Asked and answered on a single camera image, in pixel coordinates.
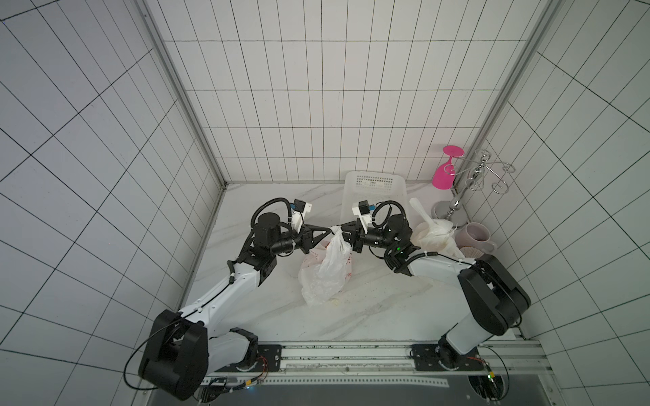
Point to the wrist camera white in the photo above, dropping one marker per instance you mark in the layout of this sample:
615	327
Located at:
364	212
299	211

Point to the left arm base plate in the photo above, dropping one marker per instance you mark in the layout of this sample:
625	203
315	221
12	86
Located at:
268	358

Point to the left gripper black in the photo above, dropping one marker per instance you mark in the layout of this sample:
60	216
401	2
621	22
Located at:
308	240

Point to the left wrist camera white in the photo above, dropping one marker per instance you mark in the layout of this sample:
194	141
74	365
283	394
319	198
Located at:
299	211

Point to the white printed plastic bag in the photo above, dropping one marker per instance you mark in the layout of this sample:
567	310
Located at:
434	235

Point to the pink wine glass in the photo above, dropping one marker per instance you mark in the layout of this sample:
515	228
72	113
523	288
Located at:
444	176

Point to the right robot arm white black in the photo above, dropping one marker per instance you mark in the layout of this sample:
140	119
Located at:
496	301

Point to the white basket perforated plastic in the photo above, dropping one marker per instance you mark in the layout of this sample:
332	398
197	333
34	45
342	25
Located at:
374	188

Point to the aluminium mounting rail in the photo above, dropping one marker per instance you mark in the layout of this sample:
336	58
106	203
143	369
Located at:
363	361

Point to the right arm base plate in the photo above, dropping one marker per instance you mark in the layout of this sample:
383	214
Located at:
431	356

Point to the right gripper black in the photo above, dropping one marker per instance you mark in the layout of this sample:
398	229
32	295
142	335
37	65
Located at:
359	238

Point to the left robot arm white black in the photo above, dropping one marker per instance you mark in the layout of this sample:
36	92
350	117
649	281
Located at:
184	346

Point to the metal glass rack stand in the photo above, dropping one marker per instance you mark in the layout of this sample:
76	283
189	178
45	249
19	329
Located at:
470	173

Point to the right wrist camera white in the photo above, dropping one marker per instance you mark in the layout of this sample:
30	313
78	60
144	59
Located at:
364	212

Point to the pale pink mug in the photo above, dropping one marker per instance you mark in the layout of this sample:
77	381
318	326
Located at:
477	236

